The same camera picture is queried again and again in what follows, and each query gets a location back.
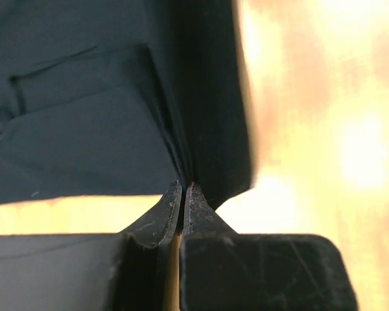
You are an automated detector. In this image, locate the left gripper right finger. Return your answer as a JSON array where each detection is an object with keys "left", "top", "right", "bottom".
[{"left": 179, "top": 184, "right": 359, "bottom": 311}]

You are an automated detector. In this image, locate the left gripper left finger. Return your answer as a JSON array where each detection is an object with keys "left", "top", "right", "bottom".
[{"left": 0, "top": 182, "right": 182, "bottom": 310}]

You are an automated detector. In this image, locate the black t shirt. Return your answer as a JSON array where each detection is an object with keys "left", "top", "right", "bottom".
[{"left": 0, "top": 0, "right": 252, "bottom": 207}]

